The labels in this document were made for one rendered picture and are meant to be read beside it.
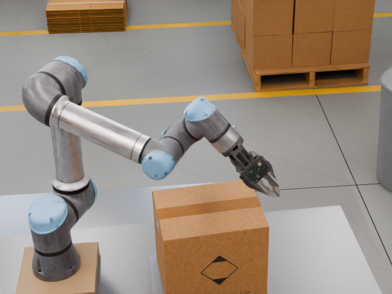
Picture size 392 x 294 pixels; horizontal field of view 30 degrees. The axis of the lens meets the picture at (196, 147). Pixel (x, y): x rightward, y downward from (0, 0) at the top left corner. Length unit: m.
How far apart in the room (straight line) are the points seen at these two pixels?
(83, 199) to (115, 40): 3.77
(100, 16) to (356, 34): 2.14
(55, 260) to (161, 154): 0.58
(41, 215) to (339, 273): 0.93
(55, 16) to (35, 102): 4.20
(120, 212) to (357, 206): 1.77
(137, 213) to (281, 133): 2.18
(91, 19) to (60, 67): 4.06
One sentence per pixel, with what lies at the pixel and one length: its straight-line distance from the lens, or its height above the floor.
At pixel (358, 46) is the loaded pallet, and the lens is 5.20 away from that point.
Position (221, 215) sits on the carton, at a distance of 2.09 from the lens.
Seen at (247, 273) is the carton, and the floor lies 0.96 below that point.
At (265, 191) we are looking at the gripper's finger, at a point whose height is 1.23.
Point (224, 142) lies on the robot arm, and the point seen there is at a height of 1.37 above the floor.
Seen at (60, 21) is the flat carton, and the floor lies 0.10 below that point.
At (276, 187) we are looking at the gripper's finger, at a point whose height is 1.20.
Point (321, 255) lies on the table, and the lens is 2.42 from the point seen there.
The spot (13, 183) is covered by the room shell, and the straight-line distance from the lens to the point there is 4.35.
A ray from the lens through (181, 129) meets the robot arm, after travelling 1.97.
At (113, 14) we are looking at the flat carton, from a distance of 6.11.
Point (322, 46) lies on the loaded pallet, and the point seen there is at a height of 0.29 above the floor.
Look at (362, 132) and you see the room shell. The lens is 4.71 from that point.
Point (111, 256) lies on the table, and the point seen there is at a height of 0.83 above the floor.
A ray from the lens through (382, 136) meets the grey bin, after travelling 4.08.
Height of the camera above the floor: 2.39
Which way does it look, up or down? 32 degrees down
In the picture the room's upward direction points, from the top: 2 degrees counter-clockwise
